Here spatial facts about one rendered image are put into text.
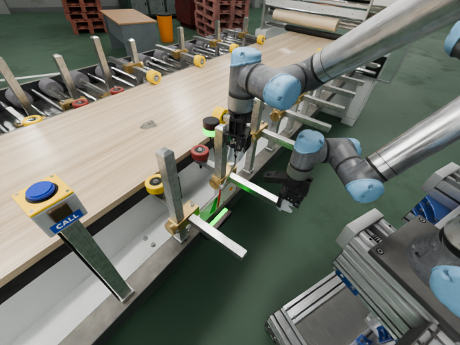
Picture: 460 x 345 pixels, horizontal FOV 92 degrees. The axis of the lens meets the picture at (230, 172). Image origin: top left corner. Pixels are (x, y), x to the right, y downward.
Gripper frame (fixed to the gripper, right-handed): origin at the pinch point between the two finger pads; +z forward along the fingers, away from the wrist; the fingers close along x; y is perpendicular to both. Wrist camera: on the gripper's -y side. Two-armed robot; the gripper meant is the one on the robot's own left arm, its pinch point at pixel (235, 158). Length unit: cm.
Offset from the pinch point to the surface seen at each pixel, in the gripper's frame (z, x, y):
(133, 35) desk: 47, -261, -322
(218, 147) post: -1.0, -7.3, -2.7
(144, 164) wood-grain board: 12.2, -37.4, 2.3
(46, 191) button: -20, -24, 44
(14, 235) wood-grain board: 14, -57, 42
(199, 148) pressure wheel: 10.5, -19.5, -14.1
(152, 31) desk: 42, -239, -350
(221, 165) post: 7.0, -5.8, -2.4
